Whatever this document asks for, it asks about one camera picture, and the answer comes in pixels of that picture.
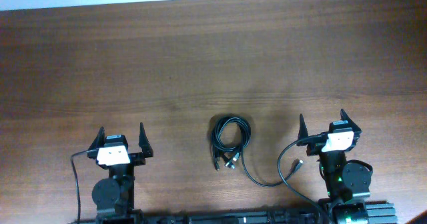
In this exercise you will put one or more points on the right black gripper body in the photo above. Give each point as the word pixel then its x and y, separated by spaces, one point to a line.
pixel 316 145

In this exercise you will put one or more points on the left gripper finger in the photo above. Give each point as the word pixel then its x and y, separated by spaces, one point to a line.
pixel 143 142
pixel 99 141

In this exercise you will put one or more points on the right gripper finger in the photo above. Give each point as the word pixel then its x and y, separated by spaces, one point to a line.
pixel 303 131
pixel 344 117

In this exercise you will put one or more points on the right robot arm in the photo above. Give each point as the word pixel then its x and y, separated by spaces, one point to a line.
pixel 347 181

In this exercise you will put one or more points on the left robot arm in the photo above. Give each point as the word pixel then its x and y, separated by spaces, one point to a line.
pixel 114 195

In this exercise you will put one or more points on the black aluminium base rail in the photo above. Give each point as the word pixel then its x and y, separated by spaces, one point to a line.
pixel 267 215

